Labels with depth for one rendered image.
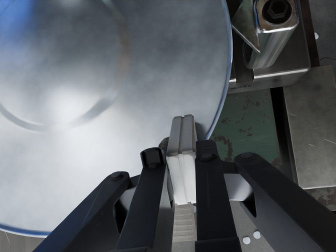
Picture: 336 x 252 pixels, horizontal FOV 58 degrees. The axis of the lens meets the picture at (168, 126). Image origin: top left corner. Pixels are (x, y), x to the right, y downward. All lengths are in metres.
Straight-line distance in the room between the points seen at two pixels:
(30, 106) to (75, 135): 0.04
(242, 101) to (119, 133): 0.18
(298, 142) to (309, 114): 0.03
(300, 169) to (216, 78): 0.18
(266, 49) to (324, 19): 0.90
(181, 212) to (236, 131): 0.53
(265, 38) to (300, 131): 0.16
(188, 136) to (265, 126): 0.21
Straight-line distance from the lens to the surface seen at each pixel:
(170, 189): 0.16
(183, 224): 0.87
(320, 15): 1.17
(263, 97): 0.38
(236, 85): 0.34
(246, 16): 0.25
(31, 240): 0.28
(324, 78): 0.40
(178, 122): 0.20
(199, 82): 0.24
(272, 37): 0.25
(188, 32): 0.25
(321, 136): 0.39
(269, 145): 0.37
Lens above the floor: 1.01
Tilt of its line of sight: 79 degrees down
